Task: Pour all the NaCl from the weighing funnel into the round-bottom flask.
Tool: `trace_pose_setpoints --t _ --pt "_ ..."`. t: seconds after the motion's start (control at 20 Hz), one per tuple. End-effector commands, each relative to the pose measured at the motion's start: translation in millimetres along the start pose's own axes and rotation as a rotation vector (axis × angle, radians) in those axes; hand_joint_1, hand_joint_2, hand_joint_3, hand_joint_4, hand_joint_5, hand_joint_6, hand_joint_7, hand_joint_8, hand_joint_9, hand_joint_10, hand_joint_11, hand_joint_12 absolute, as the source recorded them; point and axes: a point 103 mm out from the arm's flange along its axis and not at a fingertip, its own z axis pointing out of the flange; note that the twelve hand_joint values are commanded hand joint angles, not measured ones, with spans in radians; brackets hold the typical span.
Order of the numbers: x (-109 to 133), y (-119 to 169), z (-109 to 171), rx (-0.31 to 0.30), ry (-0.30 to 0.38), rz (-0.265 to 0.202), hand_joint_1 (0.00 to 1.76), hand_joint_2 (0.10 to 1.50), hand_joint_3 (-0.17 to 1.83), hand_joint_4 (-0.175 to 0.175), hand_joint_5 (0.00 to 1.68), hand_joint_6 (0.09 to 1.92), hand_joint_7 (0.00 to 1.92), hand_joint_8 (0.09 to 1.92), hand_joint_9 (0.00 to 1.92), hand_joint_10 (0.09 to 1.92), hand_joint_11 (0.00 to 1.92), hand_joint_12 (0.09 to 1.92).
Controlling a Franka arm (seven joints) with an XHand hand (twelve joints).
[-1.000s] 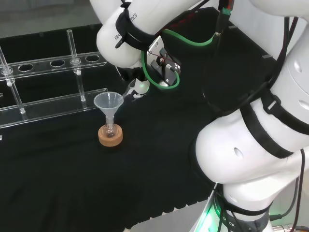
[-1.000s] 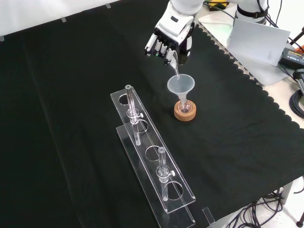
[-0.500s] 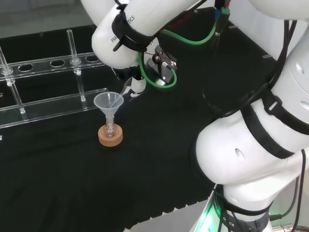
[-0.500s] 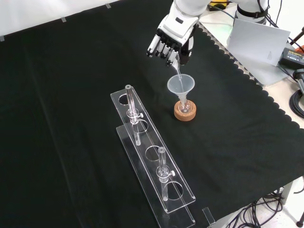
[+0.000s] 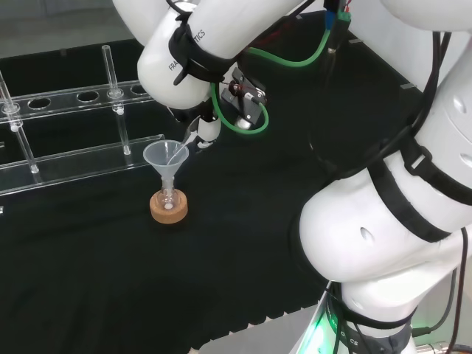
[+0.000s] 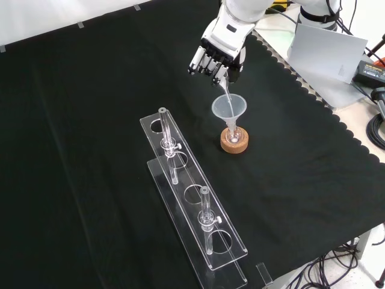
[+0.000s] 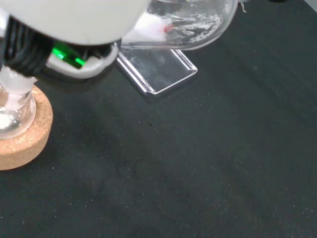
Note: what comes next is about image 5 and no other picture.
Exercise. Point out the grey metal base plate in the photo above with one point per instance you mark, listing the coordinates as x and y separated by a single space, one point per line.
258 332

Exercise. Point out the clear acrylic funnel stand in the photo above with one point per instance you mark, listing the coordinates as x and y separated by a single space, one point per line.
73 166

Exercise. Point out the translucent plastic funnel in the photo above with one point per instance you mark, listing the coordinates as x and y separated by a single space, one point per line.
158 158

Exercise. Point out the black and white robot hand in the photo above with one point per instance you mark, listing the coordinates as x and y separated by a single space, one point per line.
208 129

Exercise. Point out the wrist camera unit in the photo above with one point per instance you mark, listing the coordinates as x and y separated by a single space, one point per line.
254 110

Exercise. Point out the small glass round-bottom flask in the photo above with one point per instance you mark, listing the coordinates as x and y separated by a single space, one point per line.
167 203

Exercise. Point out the black bench cloth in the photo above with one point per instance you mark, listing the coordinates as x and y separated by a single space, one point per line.
110 276

